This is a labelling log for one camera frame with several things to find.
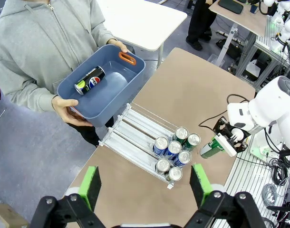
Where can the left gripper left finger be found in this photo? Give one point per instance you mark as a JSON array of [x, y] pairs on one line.
[[88, 187]]

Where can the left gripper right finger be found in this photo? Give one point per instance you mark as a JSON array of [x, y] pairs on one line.
[[199, 185]]

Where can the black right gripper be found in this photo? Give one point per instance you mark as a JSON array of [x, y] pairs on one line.
[[224, 127]]

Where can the green soda can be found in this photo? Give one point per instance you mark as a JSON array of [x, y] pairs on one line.
[[193, 140], [180, 133], [206, 151]]

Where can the blue Pocari Sweat can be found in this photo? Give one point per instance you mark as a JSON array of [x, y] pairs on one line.
[[174, 147], [161, 142], [184, 156]]

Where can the blue plastic bin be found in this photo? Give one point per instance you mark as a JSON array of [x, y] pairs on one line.
[[104, 95]]

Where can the black Pepsi can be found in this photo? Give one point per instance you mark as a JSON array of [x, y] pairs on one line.
[[90, 79], [162, 164], [175, 173]]

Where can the person's left forearm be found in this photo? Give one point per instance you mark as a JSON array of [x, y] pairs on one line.
[[102, 31]]

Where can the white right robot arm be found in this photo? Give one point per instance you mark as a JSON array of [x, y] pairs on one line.
[[266, 107]]

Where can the person's right forearm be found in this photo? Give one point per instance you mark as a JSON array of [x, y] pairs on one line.
[[28, 97]]

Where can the person's right hand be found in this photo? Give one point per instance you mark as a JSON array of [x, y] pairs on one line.
[[66, 112]]

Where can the person's left hand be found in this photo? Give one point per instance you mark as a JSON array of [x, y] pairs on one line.
[[118, 44]]

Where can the slatted metal mounting plate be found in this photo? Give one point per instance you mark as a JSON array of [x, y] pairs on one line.
[[249, 180]]

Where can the small clear container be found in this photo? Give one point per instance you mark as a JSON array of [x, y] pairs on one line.
[[216, 60]]

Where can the large cardboard box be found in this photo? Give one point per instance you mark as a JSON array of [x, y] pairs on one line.
[[7, 216]]

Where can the white power strip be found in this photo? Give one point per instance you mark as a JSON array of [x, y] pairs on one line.
[[228, 35]]

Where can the person in black trousers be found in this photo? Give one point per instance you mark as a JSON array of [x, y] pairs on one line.
[[202, 21]]

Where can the brown topped table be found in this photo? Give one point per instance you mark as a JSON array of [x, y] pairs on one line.
[[247, 22]]

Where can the black pad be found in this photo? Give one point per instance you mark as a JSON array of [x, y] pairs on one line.
[[230, 6]]

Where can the blue cup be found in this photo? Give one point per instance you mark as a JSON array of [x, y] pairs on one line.
[[253, 8]]

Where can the white table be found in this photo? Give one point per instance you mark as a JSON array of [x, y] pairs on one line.
[[140, 21]]

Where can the person in grey hoodie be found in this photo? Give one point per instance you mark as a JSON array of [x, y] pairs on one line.
[[40, 35]]

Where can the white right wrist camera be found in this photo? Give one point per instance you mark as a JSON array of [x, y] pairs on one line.
[[227, 145]]

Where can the aluminium profile frame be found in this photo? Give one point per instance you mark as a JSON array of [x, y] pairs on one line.
[[254, 59]]

